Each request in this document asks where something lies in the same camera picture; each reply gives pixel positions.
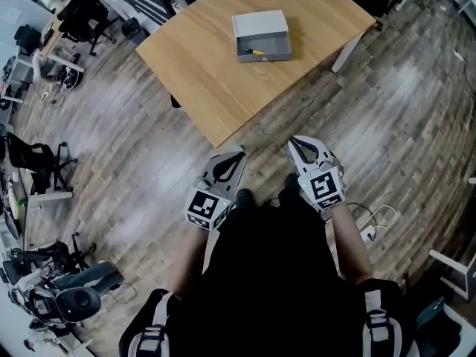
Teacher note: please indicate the person's black shoe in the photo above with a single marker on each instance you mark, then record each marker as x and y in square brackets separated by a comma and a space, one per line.
[292, 183]
[244, 197]

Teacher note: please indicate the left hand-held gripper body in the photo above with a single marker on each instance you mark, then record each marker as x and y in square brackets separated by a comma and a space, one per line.
[208, 208]

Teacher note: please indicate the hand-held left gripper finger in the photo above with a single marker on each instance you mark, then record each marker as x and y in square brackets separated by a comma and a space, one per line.
[237, 177]
[211, 166]

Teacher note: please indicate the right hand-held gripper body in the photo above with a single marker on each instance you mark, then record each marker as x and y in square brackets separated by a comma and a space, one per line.
[324, 188]

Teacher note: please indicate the person's left forearm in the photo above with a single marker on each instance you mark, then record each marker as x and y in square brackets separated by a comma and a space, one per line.
[187, 262]

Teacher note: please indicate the person's black clothing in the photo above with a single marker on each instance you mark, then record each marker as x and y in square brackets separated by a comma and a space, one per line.
[271, 281]

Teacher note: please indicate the grey box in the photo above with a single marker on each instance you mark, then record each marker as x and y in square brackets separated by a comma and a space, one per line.
[260, 24]

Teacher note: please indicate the dark blue chair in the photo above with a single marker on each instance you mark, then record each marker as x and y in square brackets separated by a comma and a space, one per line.
[437, 322]

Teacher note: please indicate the white desk frame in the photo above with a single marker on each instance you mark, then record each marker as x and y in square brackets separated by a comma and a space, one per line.
[455, 270]

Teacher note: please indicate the person's left black shoe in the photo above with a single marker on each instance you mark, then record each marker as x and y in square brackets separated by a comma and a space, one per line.
[244, 197]

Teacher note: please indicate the yellow black screwdriver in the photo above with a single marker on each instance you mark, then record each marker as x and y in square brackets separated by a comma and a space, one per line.
[256, 51]

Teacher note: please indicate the person's right black shoe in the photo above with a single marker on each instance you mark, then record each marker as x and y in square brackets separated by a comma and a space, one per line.
[292, 183]

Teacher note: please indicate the grey black office chair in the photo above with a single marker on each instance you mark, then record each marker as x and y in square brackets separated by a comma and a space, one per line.
[74, 296]

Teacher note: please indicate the wooden desk with white legs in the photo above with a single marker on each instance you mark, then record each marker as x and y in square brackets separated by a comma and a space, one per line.
[56, 32]

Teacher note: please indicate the small white power strip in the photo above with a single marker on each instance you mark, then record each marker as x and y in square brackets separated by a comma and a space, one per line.
[459, 54]

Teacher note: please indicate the black table leg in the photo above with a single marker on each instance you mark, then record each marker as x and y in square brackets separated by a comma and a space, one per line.
[175, 102]

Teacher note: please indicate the person's right forearm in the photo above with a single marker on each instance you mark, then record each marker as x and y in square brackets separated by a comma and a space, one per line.
[351, 251]

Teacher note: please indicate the white table leg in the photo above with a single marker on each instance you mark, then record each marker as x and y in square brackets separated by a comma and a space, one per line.
[346, 52]

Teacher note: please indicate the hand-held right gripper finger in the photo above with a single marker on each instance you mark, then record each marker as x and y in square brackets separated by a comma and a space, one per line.
[298, 162]
[320, 149]

